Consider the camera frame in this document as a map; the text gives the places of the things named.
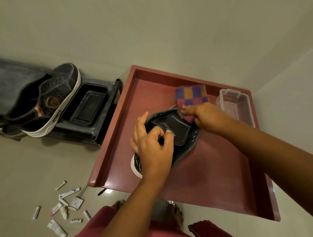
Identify black shoe with white sole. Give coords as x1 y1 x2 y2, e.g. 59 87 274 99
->
131 109 201 179

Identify person's red shorts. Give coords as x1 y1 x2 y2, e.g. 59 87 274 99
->
75 206 234 237

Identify clear plastic container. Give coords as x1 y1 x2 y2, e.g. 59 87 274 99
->
216 89 256 129

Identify black shoe rack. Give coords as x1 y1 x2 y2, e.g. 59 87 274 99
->
0 58 123 147

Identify dark sandal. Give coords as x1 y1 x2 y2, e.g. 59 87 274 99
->
0 122 27 141

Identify grey ribbed mat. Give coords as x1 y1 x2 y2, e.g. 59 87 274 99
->
0 59 53 116

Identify person's left hand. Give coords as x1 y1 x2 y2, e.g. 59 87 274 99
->
130 112 175 181

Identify person's left foot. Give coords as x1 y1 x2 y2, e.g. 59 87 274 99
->
110 200 126 213

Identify checkered purple orange cloth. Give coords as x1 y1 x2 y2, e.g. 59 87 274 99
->
175 85 210 123

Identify black plastic tray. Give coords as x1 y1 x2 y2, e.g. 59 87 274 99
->
61 83 109 127

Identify black sneaker with emblem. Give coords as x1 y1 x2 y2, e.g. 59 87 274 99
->
4 63 82 138

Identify person's right forearm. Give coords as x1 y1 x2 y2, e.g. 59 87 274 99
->
220 115 313 216

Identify person's left forearm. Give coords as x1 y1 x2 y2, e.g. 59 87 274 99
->
101 174 171 237

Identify maroon tray table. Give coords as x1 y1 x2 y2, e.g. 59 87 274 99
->
87 65 281 222

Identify person's right foot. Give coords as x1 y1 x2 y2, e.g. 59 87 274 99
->
168 205 184 232

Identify person's right hand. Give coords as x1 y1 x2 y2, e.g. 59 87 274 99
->
180 102 231 134

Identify person's foot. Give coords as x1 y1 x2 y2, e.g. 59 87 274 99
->
110 200 126 213
168 205 184 232

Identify scatter of white tubes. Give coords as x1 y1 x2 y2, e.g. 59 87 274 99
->
32 180 92 237

